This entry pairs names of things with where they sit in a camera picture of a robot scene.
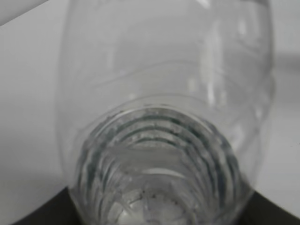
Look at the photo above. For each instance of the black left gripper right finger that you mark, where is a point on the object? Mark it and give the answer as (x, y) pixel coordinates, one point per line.
(261, 211)

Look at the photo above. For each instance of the clear cestbon water bottle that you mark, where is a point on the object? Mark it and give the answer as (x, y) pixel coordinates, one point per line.
(163, 108)

